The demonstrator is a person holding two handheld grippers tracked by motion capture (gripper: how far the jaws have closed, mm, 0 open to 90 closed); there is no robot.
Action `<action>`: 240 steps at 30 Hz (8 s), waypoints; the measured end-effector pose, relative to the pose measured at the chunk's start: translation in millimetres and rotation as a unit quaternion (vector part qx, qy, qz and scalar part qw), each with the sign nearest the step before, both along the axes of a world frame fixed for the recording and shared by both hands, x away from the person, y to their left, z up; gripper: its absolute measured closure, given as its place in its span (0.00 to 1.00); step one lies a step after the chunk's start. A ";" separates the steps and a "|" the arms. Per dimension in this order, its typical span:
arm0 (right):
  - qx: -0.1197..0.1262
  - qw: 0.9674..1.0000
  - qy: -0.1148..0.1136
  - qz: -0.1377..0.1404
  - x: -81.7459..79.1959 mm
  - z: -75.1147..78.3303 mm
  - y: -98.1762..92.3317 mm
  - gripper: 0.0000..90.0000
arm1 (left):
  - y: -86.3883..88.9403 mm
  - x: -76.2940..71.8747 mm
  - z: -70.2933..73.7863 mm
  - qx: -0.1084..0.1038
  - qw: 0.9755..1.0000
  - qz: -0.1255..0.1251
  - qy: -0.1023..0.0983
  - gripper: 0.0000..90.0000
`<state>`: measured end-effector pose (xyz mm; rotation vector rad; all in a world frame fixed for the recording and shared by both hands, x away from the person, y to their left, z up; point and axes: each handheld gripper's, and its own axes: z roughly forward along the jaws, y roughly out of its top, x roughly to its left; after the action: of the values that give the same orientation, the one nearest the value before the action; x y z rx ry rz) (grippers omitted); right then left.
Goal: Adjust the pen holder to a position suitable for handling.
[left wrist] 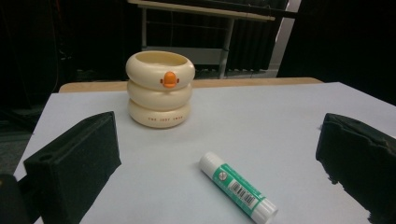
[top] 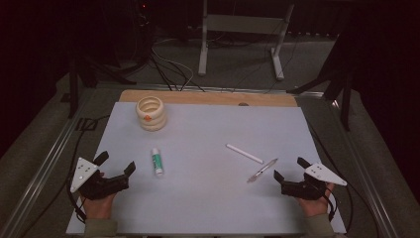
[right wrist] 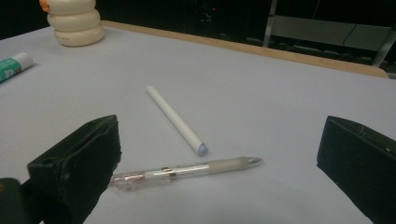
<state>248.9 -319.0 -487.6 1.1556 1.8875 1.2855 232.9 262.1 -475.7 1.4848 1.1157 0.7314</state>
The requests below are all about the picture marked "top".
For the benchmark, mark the clear ballpoint pen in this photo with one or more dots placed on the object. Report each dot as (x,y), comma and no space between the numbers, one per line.
(262,170)

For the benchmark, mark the aluminium rail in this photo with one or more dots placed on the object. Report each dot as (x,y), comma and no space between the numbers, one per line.
(43,172)
(366,172)

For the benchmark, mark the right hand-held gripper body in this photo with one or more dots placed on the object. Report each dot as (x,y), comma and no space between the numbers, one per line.
(322,173)

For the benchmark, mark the dark equipment rack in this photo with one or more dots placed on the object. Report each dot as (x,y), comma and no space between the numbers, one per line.
(142,29)

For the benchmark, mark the person's right hand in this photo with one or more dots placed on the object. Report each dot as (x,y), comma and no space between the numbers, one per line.
(315,206)

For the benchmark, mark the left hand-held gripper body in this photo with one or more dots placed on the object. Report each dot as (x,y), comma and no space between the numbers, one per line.
(86,172)

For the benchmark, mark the person's left hand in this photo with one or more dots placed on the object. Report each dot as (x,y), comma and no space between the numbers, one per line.
(98,208)

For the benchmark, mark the white table cover sheet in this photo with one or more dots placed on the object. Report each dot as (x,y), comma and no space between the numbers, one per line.
(204,198)

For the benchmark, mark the cream ringed pen holder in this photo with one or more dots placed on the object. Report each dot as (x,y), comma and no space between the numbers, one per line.
(152,122)

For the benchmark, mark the white pen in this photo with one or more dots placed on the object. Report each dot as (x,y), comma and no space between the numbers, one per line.
(244,153)

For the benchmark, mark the white and green glue stick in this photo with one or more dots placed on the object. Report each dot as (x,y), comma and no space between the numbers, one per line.
(157,162)

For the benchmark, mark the grey metal stand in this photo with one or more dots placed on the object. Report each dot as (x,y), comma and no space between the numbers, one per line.
(242,23)

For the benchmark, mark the black tripod stand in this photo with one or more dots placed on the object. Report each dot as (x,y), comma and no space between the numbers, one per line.
(346,99)
(73,89)

